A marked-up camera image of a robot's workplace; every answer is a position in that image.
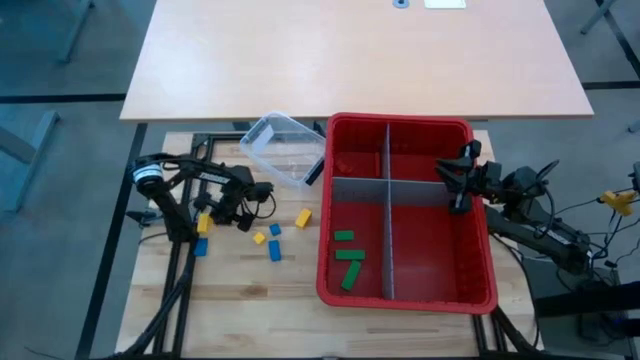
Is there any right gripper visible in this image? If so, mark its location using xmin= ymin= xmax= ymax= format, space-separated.
xmin=435 ymin=157 xmax=504 ymax=202

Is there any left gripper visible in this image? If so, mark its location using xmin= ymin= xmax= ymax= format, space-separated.
xmin=193 ymin=167 xmax=257 ymax=226

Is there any red plastic bin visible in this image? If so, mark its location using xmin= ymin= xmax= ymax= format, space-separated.
xmin=316 ymin=111 xmax=500 ymax=316

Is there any grey slotted divider panel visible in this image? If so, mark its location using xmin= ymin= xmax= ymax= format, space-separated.
xmin=381 ymin=122 xmax=399 ymax=301

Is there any clear plastic container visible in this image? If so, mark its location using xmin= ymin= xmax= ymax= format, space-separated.
xmin=238 ymin=110 xmax=329 ymax=190

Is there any long grey slotted divider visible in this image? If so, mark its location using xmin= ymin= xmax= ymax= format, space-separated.
xmin=332 ymin=176 xmax=454 ymax=207

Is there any light wooden desk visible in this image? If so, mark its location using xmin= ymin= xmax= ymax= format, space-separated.
xmin=119 ymin=0 xmax=595 ymax=123

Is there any yellow connector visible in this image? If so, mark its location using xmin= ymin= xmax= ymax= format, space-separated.
xmin=599 ymin=189 xmax=632 ymax=217

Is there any grey metal furniture leg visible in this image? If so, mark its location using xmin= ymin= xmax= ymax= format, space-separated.
xmin=579 ymin=0 xmax=617 ymax=36
xmin=57 ymin=0 xmax=96 ymax=65
xmin=0 ymin=110 xmax=61 ymax=214

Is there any black left arm cable bundle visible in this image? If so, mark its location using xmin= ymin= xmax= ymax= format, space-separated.
xmin=114 ymin=234 xmax=201 ymax=360

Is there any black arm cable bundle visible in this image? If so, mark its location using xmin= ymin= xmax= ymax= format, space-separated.
xmin=474 ymin=234 xmax=544 ymax=357
xmin=114 ymin=234 xmax=201 ymax=360

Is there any black floor cable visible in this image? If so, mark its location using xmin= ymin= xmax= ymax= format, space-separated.
xmin=538 ymin=197 xmax=640 ymax=291

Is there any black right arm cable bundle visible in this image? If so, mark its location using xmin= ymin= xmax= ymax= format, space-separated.
xmin=474 ymin=234 xmax=544 ymax=357

